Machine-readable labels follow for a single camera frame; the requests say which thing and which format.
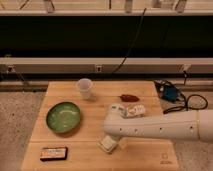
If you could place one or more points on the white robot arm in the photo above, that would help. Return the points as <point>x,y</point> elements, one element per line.
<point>193,125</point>

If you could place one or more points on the green ceramic bowl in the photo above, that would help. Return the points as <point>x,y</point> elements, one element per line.
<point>63,117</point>

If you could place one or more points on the red chili pepper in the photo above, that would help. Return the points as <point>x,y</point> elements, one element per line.
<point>129,98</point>

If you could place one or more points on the clear plastic cup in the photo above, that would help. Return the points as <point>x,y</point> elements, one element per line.
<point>84,86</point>

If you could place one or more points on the white small carton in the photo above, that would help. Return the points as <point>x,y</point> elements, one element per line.
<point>135,111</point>

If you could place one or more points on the wooden table board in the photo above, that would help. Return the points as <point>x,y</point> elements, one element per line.
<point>84,154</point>

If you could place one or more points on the blue power adapter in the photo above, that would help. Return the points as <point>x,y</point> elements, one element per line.
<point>170,94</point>

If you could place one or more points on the dark rectangular tin box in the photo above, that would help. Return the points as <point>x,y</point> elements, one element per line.
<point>53,153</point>

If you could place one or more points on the white wall outlet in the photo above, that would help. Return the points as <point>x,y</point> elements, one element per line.
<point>99,68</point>

